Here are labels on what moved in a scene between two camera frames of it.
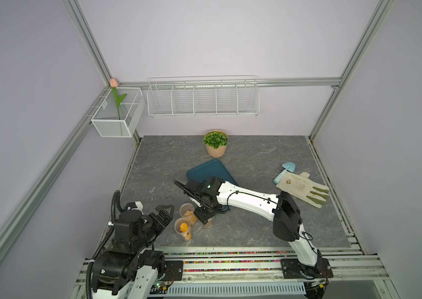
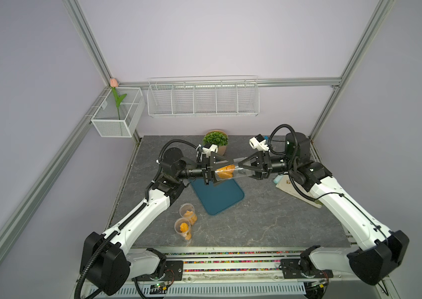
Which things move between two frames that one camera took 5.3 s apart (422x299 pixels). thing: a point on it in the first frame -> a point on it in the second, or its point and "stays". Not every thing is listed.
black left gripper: (160, 224) -> (208, 167)
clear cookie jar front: (182, 227) stays
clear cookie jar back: (187, 210) stays
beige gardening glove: (300, 185) stays
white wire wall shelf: (203, 96) stays
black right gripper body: (202, 212) -> (267, 167)
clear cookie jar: (209, 223) -> (231, 172)
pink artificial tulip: (114, 84) stays
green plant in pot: (216, 142) stays
